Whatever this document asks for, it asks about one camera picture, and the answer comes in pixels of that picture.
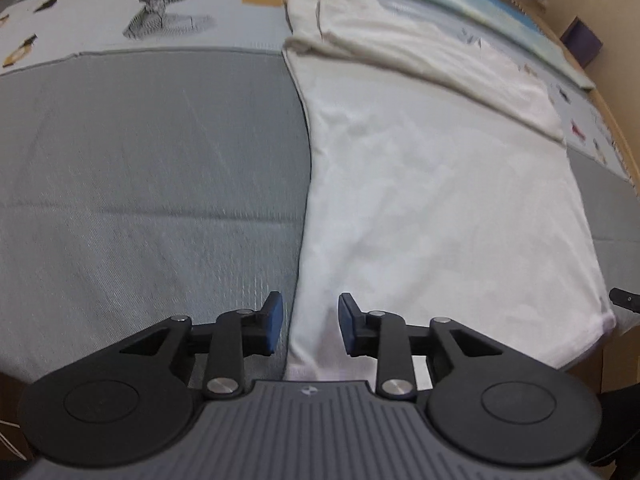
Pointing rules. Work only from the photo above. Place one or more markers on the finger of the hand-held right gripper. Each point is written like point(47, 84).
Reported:
point(625, 301)

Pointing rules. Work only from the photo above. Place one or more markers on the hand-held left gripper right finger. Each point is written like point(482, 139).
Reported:
point(347, 322)

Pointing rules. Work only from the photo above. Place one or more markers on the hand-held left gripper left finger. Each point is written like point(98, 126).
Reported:
point(272, 322)

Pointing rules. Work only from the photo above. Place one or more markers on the white collared shirt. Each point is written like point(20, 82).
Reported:
point(440, 220)

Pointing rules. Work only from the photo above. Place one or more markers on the grey printed bed sheet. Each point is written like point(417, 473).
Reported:
point(150, 170)

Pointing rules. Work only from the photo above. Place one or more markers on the purple box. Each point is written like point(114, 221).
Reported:
point(582, 40)

